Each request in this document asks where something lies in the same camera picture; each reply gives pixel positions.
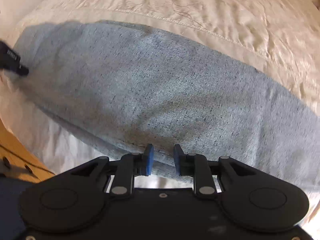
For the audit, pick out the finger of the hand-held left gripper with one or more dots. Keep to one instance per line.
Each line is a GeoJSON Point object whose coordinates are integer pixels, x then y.
{"type": "Point", "coordinates": [23, 71]}

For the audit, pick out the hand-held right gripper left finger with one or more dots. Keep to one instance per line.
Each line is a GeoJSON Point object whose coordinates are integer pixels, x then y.
{"type": "Point", "coordinates": [149, 160]}

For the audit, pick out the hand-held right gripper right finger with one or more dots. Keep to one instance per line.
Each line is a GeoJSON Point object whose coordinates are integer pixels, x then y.
{"type": "Point", "coordinates": [178, 161]}

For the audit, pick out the blue-grey speckled pants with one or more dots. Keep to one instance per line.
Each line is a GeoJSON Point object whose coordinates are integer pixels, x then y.
{"type": "Point", "coordinates": [150, 92]}

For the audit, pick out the person's dark blue clothing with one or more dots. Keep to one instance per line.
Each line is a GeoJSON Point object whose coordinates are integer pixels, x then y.
{"type": "Point", "coordinates": [12, 205]}

